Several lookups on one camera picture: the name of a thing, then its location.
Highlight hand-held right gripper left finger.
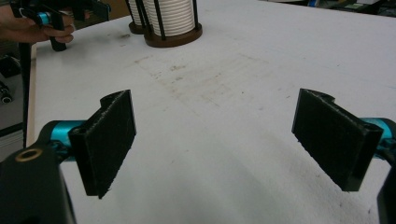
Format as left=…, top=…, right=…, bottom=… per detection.
left=67, top=89, right=137, bottom=200

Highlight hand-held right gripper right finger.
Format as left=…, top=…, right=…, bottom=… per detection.
left=291, top=88, right=385, bottom=192

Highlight black cylindrical device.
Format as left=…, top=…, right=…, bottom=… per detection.
left=0, top=79, right=14, bottom=105

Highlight black stand pole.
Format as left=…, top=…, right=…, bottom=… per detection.
left=18, top=42, right=33, bottom=149

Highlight brown cup holder black rods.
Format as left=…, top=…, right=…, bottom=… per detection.
left=125, top=0, right=204, bottom=49

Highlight brown cardboard box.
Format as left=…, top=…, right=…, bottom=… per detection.
left=106, top=0, right=131, bottom=21

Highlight stack of white cups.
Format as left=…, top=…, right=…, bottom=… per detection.
left=145, top=0, right=199, bottom=37
left=128, top=0, right=148, bottom=27

